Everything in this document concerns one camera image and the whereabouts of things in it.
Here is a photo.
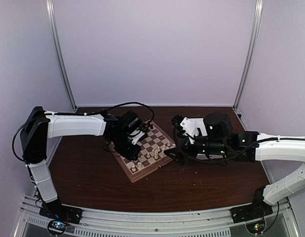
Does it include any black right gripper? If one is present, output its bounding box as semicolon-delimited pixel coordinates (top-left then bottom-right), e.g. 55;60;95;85
164;132;228;166

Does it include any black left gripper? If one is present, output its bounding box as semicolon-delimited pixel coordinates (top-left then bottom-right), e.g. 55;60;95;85
110;132;141;160

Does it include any white chess queen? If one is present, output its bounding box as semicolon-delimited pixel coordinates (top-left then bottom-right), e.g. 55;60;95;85
154;150;159;160

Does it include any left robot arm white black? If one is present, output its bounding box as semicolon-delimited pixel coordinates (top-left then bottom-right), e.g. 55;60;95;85
15;106;146;219

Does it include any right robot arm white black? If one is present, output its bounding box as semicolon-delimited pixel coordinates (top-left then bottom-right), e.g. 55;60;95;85
164;112;305;218

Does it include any wooden chess board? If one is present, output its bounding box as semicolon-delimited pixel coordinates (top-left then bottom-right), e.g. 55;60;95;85
108;122;175;183

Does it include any row of dark chess pieces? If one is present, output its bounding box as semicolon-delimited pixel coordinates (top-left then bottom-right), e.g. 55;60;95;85
141;122;153;132

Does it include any left controller board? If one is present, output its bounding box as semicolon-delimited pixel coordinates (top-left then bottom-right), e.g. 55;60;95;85
47;220;68;235

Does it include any controller board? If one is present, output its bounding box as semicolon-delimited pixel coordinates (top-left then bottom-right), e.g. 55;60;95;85
47;220;68;235
246;221;266;235

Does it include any right controller board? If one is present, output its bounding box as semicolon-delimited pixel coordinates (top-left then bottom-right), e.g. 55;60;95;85
246;221;266;235

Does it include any white plastic tray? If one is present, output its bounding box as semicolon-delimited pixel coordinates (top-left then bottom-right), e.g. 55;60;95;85
190;118;207;136

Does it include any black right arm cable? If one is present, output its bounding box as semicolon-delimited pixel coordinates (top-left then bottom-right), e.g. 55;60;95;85
173;125;257;166

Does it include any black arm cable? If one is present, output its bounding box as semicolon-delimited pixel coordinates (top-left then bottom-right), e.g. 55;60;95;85
102;101;155;126
173;125;257;166

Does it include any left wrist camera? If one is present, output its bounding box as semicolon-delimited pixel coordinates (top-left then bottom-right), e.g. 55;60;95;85
128;128;147;145

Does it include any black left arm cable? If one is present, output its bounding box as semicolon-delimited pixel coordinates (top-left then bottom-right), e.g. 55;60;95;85
102;101;155;126

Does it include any front aluminium rail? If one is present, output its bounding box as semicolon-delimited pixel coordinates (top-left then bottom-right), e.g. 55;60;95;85
11;195;302;237

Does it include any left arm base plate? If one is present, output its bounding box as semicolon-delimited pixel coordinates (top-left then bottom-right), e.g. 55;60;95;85
39;205;83;224

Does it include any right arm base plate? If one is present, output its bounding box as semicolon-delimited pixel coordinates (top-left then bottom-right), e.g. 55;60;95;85
230;203;273;223

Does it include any right aluminium frame post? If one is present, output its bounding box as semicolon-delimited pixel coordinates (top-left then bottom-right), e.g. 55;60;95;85
233;0;263;111

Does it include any aluminium frame post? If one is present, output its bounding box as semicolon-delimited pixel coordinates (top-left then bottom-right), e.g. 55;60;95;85
233;0;263;111
45;0;78;111

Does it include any left aluminium frame post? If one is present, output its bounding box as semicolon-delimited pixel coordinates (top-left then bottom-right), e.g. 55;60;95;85
45;0;78;111

